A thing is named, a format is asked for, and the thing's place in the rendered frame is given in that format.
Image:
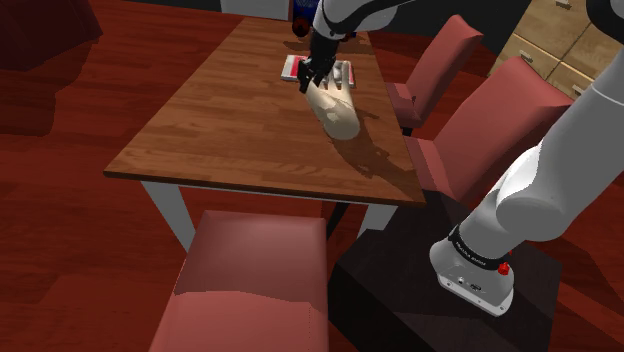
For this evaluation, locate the red and white book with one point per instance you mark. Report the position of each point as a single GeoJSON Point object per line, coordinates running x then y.
{"type": "Point", "coordinates": [290, 68]}

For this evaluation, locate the blue box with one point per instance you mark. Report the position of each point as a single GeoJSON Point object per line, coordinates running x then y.
{"type": "Point", "coordinates": [304, 6]}

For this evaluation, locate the light wooden drawer cabinet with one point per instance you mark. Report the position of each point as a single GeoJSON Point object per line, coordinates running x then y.
{"type": "Point", "coordinates": [546, 44]}

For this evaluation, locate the red upholstered chair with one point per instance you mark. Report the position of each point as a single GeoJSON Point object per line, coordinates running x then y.
{"type": "Point", "coordinates": [248, 287]}
{"type": "Point", "coordinates": [438, 63]}
{"type": "Point", "coordinates": [492, 126]}

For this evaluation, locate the dark red ball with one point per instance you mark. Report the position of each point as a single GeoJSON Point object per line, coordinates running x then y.
{"type": "Point", "coordinates": [299, 27]}

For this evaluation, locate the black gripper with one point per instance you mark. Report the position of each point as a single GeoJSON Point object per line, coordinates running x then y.
{"type": "Point", "coordinates": [322, 51]}

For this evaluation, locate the dark robot stand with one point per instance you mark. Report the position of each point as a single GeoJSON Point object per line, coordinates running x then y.
{"type": "Point", "coordinates": [390, 287]}

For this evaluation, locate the wooden table with white legs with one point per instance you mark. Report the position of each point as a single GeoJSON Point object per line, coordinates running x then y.
{"type": "Point", "coordinates": [234, 136]}

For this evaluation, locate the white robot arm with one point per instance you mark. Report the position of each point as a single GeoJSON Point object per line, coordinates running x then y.
{"type": "Point", "coordinates": [551, 180]}

